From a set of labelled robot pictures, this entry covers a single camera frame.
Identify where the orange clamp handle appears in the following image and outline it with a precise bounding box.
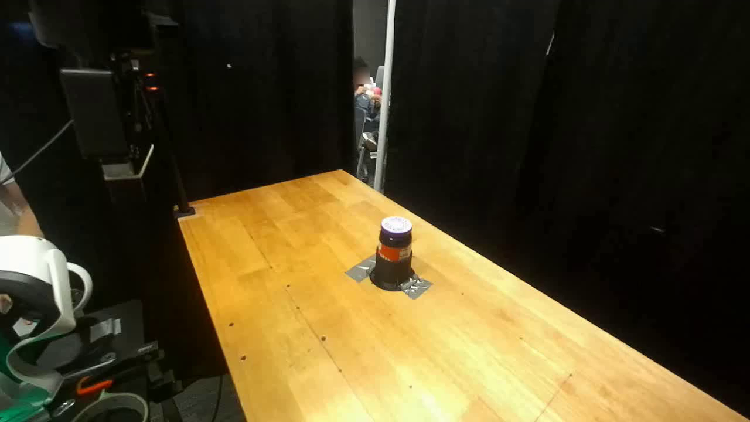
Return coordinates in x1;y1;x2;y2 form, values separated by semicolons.
72;375;117;400

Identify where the white cable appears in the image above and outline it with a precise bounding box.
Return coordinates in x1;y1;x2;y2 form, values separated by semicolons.
0;114;76;188

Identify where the white metal bracket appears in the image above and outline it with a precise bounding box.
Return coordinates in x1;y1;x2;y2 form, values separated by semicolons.
99;142;157;185

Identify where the grey tape piece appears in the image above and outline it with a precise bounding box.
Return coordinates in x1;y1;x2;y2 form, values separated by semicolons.
345;256;379;283

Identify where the grey square plate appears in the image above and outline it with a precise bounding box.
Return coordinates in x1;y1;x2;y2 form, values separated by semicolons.
399;271;434;301

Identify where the green tape roll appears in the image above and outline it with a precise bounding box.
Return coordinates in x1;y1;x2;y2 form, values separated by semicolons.
72;388;151;422

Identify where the white vertical pole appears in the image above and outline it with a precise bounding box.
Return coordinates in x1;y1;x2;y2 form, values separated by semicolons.
371;0;401;195

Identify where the grey flat panel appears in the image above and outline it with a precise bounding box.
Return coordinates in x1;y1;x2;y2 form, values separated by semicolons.
57;65;134;163

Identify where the dark cup with orange band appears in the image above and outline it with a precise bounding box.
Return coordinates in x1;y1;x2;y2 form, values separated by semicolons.
367;213;417;292

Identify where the person in background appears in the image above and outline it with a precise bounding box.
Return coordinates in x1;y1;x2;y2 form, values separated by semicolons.
348;53;386;182

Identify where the black curtain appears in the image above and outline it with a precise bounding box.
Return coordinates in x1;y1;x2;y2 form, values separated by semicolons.
0;0;750;393

